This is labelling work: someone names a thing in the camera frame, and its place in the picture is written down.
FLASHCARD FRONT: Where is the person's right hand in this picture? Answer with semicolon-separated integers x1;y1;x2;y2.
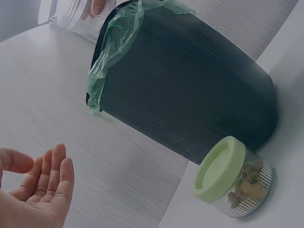
80;0;108;21

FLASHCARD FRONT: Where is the person's left hand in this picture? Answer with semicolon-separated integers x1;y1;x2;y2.
0;143;75;228

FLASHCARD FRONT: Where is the green plastic bin bag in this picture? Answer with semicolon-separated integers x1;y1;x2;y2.
86;0;197;124

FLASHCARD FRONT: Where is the light green jar lid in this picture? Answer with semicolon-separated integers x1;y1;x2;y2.
194;135;246;198

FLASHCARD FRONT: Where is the dark green waste bin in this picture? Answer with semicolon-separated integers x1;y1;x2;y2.
85;0;279;166

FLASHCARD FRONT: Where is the pile of yellow raisins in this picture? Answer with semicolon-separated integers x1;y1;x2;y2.
227;161;265;208

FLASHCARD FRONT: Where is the clear ribbed jar with raisins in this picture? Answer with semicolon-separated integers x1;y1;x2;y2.
194;135;276;217

